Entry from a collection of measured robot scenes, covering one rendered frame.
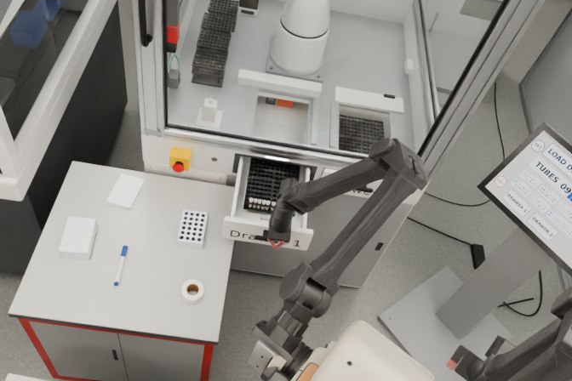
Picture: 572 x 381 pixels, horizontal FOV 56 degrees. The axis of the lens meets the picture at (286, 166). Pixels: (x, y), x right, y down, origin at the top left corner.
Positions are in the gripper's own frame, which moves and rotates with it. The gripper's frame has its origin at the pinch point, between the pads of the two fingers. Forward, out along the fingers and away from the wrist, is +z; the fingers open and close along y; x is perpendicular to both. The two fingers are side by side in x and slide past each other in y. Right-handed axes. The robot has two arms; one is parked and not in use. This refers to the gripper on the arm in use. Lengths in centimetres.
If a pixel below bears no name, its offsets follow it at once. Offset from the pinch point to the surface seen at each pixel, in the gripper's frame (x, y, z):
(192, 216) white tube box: 28.1, 12.4, 8.8
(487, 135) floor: -142, 158, 79
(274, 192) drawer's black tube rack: 1.5, 21.5, 1.5
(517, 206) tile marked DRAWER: -81, 19, -11
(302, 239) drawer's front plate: -8.6, 3.0, 0.8
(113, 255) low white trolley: 51, -3, 14
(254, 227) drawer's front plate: 7.6, 3.2, -1.9
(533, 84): -177, 198, 62
